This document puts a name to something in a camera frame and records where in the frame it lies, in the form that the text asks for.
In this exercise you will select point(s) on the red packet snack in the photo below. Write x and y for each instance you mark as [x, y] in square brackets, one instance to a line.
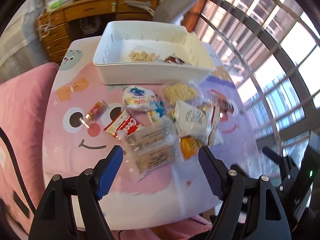
[228, 107]

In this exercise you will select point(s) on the blueberry bread packet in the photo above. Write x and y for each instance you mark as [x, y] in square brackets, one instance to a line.
[137, 98]

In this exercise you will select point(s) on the large clear label packet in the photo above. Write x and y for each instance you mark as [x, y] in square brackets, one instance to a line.
[151, 147]

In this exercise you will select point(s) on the wooden desk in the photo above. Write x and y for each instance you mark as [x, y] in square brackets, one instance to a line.
[83, 18]

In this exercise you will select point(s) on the white plastic bin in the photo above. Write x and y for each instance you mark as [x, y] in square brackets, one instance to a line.
[119, 37]

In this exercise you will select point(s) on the oat cracker packet in bin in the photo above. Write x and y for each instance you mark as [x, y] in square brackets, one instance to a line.
[143, 54]

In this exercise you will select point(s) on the clear rice cracker packet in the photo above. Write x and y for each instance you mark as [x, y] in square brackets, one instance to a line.
[181, 91]

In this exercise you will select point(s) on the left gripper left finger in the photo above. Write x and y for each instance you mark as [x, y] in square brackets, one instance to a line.
[54, 217]

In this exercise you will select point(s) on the grey office chair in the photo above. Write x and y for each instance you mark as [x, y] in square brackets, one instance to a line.
[168, 11]

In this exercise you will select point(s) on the red white wafer packet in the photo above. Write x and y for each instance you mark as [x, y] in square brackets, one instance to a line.
[124, 124]

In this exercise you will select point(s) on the blue snack packet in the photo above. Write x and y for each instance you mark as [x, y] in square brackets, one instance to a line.
[157, 110]

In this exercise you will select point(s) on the orange snack packet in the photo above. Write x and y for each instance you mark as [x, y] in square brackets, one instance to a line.
[190, 147]

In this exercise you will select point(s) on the dark red candy in bin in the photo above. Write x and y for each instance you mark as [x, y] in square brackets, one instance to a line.
[174, 59]

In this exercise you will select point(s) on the white label snack packet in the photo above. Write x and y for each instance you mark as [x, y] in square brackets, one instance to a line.
[198, 121]

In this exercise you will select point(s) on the metal window grille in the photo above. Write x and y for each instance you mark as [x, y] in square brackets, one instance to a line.
[270, 49]

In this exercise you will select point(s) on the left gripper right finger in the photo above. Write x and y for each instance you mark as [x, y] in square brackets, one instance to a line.
[251, 208]

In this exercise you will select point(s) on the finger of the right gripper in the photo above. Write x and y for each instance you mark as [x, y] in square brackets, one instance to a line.
[288, 168]

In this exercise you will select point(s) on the small red orange twist snack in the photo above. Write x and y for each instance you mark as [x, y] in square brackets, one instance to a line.
[95, 111]

